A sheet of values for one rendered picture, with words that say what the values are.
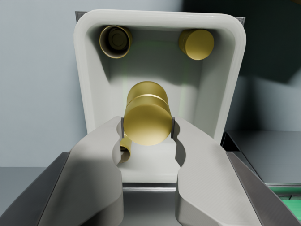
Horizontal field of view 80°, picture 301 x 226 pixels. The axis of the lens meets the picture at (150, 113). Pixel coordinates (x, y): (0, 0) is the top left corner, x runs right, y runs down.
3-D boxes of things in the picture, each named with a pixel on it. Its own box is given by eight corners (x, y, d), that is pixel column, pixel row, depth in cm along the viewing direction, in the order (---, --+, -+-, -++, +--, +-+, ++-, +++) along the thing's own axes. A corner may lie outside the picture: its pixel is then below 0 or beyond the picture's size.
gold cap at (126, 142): (113, 141, 27) (118, 125, 31) (103, 157, 28) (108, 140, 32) (135, 151, 28) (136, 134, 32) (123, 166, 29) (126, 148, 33)
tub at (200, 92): (105, 145, 34) (94, 183, 27) (92, 10, 24) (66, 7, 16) (196, 147, 35) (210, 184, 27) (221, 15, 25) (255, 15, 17)
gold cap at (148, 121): (126, 80, 15) (119, 102, 11) (168, 80, 15) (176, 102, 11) (127, 117, 17) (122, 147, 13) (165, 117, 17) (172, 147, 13)
